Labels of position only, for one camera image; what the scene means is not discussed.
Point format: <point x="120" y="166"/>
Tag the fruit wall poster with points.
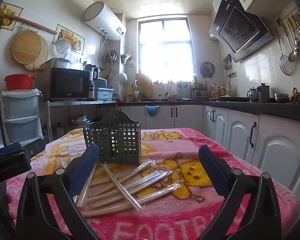
<point x="72" y="36"/>
<point x="7" y="11"/>

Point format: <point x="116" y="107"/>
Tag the black kitchen countertop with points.
<point x="277" y="108"/>

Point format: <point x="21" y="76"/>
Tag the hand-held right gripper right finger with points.
<point x="212" y="170"/>

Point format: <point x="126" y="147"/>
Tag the round bamboo mat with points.
<point x="43" y="55"/>

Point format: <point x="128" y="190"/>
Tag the black range hood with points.
<point x="240" y="30"/>

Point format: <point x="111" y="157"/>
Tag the teal knife holder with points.
<point x="183" y="91"/>

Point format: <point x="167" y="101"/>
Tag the pink printed blanket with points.
<point x="180" y="212"/>

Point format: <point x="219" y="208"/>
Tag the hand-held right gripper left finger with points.
<point x="83" y="170"/>

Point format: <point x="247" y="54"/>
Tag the black microwave oven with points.
<point x="65" y="83"/>

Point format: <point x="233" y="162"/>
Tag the green plastic utensil basket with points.
<point x="125" y="121"/>

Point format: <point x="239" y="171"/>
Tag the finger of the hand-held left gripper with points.
<point x="12" y="147"/>
<point x="36" y="147"/>

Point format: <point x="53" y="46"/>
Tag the row of hanging kitchen utensils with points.
<point x="292" y="56"/>

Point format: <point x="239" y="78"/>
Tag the blue hanging bag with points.
<point x="152" y="111"/>

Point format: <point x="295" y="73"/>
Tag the wooden rolling pin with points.
<point x="35" y="25"/>

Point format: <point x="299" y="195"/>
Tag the wooden cutting board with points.
<point x="145" y="85"/>

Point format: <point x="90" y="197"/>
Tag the white countertop appliance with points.
<point x="101" y="82"/>

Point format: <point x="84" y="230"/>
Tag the white water heater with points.
<point x="102" y="20"/>

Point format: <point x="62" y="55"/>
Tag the pile of chopsticks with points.
<point x="152" y="180"/>

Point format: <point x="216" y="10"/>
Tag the white colander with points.
<point x="123" y="77"/>

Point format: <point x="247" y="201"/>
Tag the row of condiment bottles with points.
<point x="216" y="91"/>

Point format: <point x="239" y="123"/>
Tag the round wooden board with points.
<point x="26" y="46"/>

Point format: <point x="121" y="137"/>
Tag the dark kettle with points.
<point x="263" y="93"/>

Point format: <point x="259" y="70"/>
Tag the red plastic basin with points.
<point x="18" y="82"/>

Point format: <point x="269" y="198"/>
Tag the dark blender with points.
<point x="91" y="72"/>

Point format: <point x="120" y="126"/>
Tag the blue dish box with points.
<point x="103" y="93"/>

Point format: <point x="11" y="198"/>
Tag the kitchen window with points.
<point x="165" y="55"/>

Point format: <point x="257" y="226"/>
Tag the white kitchen cabinets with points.
<point x="240" y="135"/>

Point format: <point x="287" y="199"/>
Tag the steel bowl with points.
<point x="281" y="98"/>

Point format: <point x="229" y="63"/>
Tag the stacked steel pots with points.
<point x="77" y="121"/>

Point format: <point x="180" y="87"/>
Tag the steel kitchen shelf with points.
<point x="77" y="102"/>

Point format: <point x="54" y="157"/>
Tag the wall utensil holder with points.
<point x="125" y="60"/>

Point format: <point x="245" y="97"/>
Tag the small hanging tools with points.
<point x="228" y="62"/>

